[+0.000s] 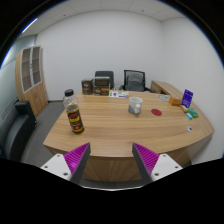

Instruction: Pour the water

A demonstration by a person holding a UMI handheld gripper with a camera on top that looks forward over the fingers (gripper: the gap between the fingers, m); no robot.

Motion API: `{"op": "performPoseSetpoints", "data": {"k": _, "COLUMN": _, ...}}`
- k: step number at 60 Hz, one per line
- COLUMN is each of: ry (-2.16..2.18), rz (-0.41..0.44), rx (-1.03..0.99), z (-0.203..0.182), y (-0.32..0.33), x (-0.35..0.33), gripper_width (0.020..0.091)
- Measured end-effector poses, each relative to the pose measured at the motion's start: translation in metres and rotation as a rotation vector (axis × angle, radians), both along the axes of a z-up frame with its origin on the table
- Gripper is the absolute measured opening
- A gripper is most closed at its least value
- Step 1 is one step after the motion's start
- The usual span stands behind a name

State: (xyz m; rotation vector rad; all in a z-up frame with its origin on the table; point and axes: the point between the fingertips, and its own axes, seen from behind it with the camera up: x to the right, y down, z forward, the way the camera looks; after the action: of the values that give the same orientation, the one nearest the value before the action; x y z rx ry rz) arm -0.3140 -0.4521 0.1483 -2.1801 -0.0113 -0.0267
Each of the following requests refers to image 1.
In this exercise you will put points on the small tan box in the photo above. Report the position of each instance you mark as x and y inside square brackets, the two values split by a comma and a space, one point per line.
[184, 108]

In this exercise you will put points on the flat round red coaster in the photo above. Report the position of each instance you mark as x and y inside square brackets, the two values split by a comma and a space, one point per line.
[156, 112]

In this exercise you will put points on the purple upright package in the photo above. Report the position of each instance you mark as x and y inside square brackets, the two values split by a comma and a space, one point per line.
[187, 98]

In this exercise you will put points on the wooden shelf cabinet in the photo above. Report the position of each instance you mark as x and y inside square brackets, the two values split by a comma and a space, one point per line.
[31, 93]

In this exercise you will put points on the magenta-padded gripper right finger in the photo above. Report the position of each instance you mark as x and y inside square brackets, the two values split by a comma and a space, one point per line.
[163, 165]

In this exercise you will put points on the large dark brown box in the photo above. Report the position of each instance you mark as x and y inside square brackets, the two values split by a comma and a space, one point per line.
[101, 82]

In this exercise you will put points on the black office chair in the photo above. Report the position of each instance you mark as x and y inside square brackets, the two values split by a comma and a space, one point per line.
[105, 74]

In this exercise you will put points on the wooden side desk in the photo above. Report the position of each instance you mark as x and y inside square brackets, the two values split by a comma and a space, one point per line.
[165, 87]

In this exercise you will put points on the black sofa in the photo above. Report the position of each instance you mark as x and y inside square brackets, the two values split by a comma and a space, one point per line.
[15, 133]

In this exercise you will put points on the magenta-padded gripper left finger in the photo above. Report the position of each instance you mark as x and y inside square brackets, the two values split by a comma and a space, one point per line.
[60, 165]

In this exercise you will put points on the round grey desk grommet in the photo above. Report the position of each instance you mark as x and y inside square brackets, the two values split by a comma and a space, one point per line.
[190, 128]

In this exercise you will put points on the white green purple leaflet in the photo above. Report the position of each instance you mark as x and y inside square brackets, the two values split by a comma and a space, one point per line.
[119, 94]

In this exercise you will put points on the small dark brown box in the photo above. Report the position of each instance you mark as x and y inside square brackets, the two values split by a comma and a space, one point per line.
[87, 86]

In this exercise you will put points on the white mug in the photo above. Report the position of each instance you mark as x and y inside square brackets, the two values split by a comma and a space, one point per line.
[135, 105]

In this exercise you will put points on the clear black-capped drink bottle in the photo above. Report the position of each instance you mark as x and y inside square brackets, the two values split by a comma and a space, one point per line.
[74, 116]

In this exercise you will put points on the green flat box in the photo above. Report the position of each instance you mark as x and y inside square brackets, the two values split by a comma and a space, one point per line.
[193, 112]

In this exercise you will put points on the tan cardboard box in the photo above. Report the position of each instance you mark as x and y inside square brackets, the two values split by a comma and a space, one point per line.
[101, 91]

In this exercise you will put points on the small light blue box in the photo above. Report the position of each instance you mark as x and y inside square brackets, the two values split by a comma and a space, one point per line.
[189, 116]

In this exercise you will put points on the grey mesh-back office chair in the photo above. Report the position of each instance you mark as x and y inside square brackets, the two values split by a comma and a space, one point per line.
[135, 81]

